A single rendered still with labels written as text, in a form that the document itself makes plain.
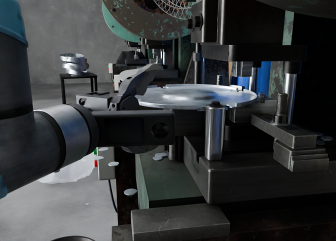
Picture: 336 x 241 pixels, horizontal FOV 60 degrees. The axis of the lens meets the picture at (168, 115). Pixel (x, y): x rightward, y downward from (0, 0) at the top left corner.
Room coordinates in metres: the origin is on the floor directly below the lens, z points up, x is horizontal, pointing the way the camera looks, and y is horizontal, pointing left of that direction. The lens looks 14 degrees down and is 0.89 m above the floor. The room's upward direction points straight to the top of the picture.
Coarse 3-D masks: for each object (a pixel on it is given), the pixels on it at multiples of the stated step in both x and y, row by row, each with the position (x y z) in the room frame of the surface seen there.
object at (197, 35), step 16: (208, 0) 0.59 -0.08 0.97; (224, 0) 0.57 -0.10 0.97; (240, 0) 0.58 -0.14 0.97; (256, 0) 0.58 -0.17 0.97; (192, 16) 0.66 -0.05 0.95; (208, 16) 0.59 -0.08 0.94; (224, 16) 0.57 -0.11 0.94; (240, 16) 0.58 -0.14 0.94; (256, 16) 0.58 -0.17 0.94; (272, 16) 0.59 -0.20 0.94; (192, 32) 0.67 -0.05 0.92; (208, 32) 0.59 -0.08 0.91; (224, 32) 0.57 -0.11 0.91; (240, 32) 0.58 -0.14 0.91; (256, 32) 0.58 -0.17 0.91; (272, 32) 0.59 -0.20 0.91
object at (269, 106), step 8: (248, 104) 0.58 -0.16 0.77; (256, 104) 0.58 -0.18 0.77; (264, 104) 0.59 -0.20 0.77; (272, 104) 0.59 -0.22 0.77; (232, 112) 0.59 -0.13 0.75; (240, 112) 0.58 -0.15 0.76; (248, 112) 0.58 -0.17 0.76; (256, 112) 0.58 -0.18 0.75; (264, 112) 0.59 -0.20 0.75; (272, 112) 0.59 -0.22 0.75; (232, 120) 0.58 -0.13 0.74; (240, 120) 0.58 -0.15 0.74; (248, 120) 0.58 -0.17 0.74
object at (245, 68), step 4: (232, 64) 0.66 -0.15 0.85; (236, 64) 0.64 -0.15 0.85; (240, 64) 0.64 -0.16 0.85; (244, 64) 0.63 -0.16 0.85; (248, 64) 0.63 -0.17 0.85; (232, 68) 0.66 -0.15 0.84; (236, 68) 0.64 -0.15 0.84; (240, 68) 0.64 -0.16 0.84; (244, 68) 0.63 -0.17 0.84; (248, 68) 0.63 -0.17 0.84; (232, 72) 0.66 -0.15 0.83; (236, 72) 0.64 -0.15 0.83; (240, 72) 0.64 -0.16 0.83; (244, 72) 0.63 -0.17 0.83; (248, 72) 0.63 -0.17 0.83; (236, 76) 0.64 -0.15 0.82; (240, 76) 0.63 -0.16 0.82; (244, 76) 0.63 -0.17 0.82; (248, 76) 0.63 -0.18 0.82
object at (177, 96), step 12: (168, 84) 0.77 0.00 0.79; (180, 84) 0.78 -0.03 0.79; (192, 84) 0.78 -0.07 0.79; (204, 84) 0.77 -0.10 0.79; (144, 96) 0.62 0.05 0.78; (156, 96) 0.62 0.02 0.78; (168, 96) 0.60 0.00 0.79; (180, 96) 0.58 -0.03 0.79; (192, 96) 0.58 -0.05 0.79; (204, 96) 0.59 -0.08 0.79; (216, 96) 0.61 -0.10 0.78; (228, 96) 0.62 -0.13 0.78; (240, 96) 0.62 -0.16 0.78; (252, 96) 0.62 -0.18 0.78; (168, 108) 0.50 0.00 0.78; (180, 108) 0.49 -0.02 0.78; (192, 108) 0.49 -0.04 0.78
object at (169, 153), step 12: (144, 108) 0.55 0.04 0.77; (156, 108) 0.55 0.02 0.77; (180, 120) 0.58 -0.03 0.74; (192, 120) 0.59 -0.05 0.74; (204, 120) 0.59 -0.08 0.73; (180, 132) 0.58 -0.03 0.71; (192, 132) 0.59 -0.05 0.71; (180, 144) 0.58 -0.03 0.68; (168, 156) 0.59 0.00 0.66; (180, 156) 0.58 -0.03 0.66
